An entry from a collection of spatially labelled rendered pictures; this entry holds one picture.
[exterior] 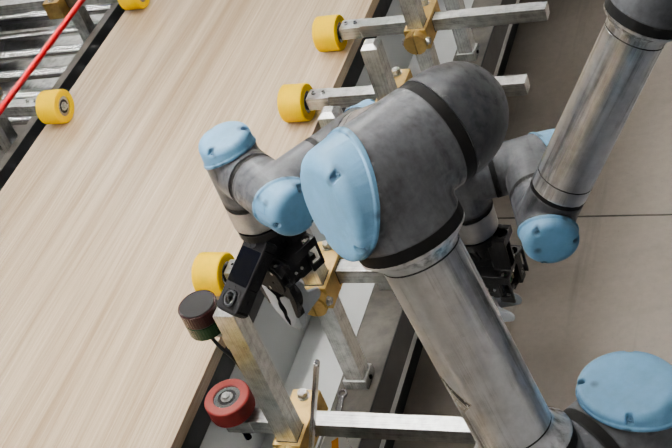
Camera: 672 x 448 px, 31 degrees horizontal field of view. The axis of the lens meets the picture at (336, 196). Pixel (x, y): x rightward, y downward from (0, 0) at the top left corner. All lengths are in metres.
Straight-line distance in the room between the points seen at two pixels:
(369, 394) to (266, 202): 0.79
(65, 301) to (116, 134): 0.53
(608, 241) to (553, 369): 0.46
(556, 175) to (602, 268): 1.78
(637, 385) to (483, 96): 0.39
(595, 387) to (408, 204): 0.36
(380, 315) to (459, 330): 1.14
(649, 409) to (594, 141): 0.35
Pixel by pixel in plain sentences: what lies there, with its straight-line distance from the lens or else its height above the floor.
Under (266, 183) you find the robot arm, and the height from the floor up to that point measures 1.43.
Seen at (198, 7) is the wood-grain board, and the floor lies 0.90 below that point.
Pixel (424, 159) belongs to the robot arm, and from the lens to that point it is 1.14.
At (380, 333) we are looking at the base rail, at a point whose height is 0.70.
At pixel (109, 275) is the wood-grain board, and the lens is 2.40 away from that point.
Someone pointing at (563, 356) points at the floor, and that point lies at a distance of 3.13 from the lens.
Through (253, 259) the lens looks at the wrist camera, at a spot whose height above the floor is 1.27.
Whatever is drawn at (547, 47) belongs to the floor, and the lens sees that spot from 4.17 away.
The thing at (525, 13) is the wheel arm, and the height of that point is 0.95.
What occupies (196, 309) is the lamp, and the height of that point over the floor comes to 1.17.
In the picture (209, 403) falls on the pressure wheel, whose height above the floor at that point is 0.91.
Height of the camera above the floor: 2.32
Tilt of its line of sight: 38 degrees down
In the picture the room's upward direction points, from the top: 22 degrees counter-clockwise
